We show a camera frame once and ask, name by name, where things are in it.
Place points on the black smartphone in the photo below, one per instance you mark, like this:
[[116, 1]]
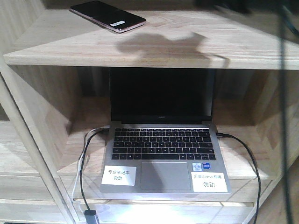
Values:
[[107, 16]]

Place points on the silver laptop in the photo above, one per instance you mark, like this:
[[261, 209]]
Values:
[[161, 137]]

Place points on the wooden shelf unit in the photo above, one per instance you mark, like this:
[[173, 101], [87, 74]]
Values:
[[46, 52]]

